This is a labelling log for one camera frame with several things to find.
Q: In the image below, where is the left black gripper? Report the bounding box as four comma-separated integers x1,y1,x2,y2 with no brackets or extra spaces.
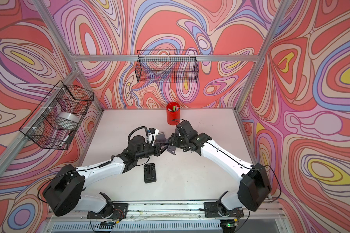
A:
135,142,170,162

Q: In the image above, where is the grey phone stand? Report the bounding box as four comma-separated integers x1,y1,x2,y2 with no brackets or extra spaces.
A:
155,132,167,143
166,137,177,155

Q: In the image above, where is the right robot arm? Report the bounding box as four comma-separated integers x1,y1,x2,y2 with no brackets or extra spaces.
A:
168,133,272,216

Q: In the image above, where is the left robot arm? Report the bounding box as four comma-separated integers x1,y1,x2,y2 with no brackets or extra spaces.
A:
38,126,167,218

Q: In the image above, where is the black rectangular phone holder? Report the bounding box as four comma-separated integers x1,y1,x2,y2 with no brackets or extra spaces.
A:
143,163,157,183

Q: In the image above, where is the red pen cup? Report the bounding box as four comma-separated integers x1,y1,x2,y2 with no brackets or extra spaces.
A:
166,102,180,125

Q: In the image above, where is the silver tape roll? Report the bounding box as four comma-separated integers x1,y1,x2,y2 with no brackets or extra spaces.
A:
55,112,80,131

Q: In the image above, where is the black marker in basket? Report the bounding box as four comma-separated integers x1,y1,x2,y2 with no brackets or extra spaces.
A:
59,131,73,147

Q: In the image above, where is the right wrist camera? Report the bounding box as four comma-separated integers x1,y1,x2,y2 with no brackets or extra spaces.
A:
177,120,197,137

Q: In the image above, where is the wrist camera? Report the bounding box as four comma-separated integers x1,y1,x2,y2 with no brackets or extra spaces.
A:
148,128,159,145
177,120,197,137

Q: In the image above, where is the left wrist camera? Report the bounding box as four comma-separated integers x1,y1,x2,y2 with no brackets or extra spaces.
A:
148,128,159,145

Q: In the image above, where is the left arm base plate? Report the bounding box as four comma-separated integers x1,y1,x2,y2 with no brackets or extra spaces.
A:
87,203,129,220

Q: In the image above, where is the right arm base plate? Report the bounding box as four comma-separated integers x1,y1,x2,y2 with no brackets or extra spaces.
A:
199,202,245,219

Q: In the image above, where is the back wire basket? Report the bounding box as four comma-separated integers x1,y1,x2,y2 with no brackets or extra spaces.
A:
135,49,199,83

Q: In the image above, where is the wire basket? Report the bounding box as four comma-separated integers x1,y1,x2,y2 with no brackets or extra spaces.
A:
19,81,94,150
135,49,199,83

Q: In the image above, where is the left wire basket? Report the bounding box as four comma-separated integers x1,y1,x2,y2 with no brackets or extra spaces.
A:
19,81,94,150

